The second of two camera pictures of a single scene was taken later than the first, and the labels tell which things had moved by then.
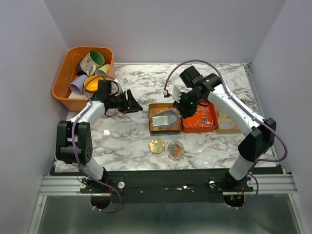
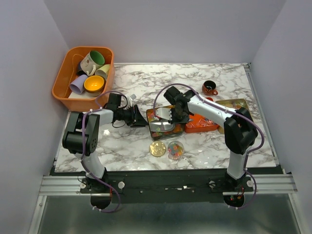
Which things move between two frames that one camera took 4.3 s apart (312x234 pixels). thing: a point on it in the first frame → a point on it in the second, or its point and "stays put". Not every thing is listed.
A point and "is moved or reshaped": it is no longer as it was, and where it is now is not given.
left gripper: x=132 y=105 → x=137 y=117
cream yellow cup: x=104 y=70 stays put
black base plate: x=165 y=186 stays put
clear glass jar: x=175 y=150 stays put
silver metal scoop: x=165 y=118 is moved or reshaped
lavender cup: x=77 y=85 stays put
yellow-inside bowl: x=92 y=86 stays put
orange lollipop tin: x=204 y=120 stays put
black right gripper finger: x=186 y=109 → x=177 y=118
